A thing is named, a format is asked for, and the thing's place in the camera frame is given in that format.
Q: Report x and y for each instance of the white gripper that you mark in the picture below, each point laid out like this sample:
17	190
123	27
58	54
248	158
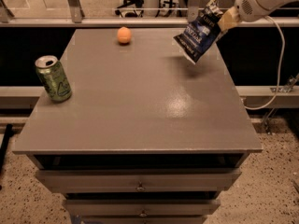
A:
246	4

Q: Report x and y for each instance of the blue potato chip bag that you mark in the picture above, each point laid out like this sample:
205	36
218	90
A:
200	34

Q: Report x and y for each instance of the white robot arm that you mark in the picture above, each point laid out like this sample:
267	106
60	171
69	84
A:
272	5

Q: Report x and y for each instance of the black office chair base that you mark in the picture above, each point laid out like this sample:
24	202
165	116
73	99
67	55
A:
130	3

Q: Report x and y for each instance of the orange fruit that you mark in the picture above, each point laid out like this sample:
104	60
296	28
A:
124	35

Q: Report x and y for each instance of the grey drawer cabinet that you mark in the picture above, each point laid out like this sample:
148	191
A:
139	107

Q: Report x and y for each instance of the metal railing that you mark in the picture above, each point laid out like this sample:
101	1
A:
101	13

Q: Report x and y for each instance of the upper grey drawer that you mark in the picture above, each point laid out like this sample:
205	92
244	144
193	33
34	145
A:
138	180

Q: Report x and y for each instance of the grey drawer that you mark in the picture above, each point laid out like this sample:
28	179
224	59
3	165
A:
141	208
138	180

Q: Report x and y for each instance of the green soda can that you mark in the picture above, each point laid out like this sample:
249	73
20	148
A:
51	74

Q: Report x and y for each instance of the lower grey drawer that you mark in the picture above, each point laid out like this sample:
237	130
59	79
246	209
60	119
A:
141	208

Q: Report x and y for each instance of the black object at left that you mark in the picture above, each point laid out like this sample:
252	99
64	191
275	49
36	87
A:
3	148

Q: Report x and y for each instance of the metal floor bracket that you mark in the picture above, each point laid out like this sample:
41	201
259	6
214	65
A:
285	89

